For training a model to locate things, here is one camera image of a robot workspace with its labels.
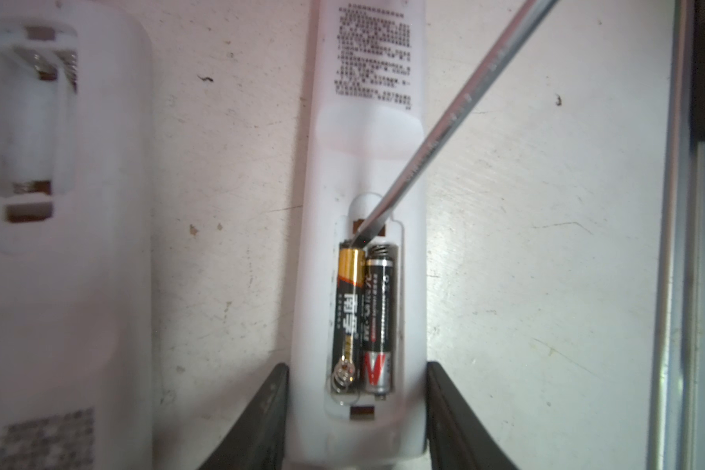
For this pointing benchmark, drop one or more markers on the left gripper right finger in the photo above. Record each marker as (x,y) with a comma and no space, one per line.
(457,439)

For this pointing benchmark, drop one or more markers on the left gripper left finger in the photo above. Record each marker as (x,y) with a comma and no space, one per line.
(257,438)

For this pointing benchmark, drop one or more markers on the black gold AAA battery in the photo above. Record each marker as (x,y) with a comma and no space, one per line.
(347,343)

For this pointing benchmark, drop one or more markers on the black red AAA battery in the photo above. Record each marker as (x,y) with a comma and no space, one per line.
(379,308)

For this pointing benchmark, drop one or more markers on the white remote with batteries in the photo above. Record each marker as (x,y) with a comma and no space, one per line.
(76,132)

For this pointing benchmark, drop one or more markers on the orange handled screwdriver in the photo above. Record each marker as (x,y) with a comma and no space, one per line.
(521,27)

